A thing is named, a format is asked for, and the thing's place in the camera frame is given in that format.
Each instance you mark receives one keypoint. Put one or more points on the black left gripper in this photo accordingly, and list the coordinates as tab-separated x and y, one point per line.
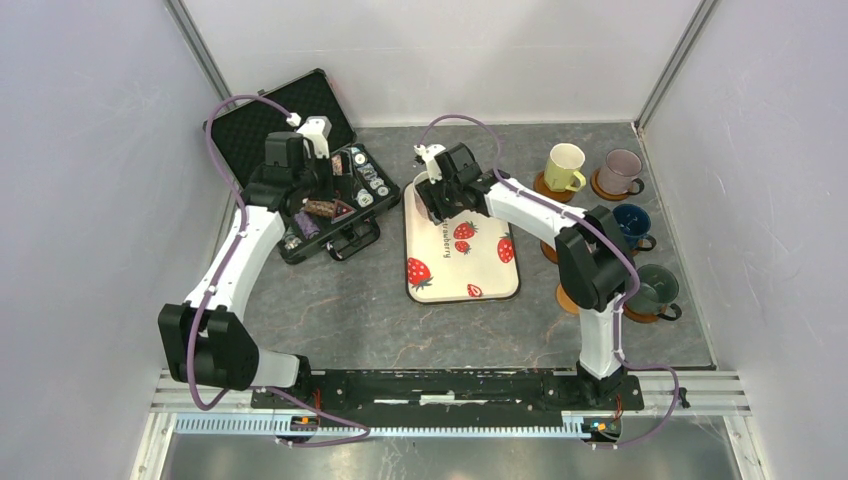
325	164

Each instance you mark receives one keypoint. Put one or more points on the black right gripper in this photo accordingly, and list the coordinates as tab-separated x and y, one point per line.
429	194

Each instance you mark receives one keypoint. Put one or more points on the pink mug with handle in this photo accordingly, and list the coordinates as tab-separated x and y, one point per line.
418	202

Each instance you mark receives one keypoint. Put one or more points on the black poker chip case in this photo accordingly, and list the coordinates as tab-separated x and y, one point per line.
340	227

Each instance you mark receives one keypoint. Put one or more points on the strawberry pattern white tray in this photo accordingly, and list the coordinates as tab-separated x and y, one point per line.
468	258

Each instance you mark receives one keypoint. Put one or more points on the dark brown wooden coaster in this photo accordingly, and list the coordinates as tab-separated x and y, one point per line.
639	317
596	188
541	187
549	252

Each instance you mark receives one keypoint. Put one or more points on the light green cup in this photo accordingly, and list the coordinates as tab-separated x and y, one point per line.
563	168

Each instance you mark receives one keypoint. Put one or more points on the light brown wooden coaster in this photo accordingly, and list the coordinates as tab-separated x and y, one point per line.
565	301

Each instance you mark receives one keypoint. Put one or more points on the purple glass mug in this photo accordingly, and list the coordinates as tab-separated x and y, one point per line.
619	176

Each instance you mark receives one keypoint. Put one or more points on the dark blue mug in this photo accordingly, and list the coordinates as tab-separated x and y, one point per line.
635	225

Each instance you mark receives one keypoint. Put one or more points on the dark green mug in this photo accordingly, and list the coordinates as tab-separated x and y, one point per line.
658	291

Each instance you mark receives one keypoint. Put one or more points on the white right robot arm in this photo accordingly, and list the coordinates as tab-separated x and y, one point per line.
595	264

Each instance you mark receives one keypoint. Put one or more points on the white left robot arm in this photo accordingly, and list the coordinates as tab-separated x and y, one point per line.
205	340

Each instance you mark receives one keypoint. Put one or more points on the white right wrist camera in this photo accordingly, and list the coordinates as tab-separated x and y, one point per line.
427	155

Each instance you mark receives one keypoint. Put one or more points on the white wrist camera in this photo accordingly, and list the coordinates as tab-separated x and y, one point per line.
427	155
316	129

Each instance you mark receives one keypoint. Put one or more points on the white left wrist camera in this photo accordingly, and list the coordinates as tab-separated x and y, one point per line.
316	129

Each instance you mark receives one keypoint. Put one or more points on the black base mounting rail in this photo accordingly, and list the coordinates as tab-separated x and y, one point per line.
424	398

